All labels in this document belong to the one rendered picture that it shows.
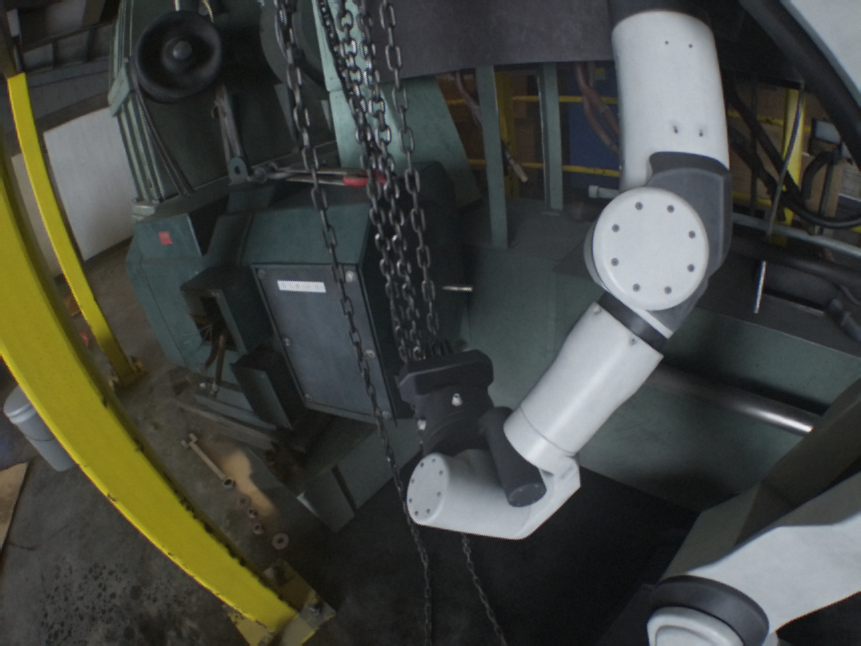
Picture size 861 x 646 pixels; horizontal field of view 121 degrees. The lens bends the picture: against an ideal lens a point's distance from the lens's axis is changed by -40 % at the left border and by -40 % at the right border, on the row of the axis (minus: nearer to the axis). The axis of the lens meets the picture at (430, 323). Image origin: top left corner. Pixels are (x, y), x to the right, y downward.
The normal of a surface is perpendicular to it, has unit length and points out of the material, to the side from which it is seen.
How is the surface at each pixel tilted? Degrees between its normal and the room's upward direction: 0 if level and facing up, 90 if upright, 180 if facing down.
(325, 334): 90
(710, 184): 66
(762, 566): 90
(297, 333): 90
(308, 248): 45
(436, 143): 72
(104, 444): 90
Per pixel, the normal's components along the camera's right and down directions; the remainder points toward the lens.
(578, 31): -0.63, 0.48
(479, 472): 0.54, -0.76
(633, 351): -0.18, 0.25
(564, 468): 0.18, 0.46
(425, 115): 0.69, -0.01
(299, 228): -0.34, -0.21
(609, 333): -0.65, -0.14
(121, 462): 0.76, 0.25
